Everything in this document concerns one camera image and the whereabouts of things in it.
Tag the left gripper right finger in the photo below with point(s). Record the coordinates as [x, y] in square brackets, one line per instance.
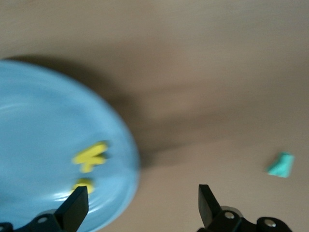
[207, 205]

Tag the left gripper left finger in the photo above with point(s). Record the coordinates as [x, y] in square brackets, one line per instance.
[72, 207]

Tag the blue plate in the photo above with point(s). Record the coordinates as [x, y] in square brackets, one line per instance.
[48, 120]

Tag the yellow foam letter k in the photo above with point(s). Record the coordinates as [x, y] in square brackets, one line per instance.
[89, 157]

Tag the yellow foam letter s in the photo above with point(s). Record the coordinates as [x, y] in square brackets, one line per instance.
[84, 182]

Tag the teal foam letter y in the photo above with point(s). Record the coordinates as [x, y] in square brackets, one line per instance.
[282, 166]

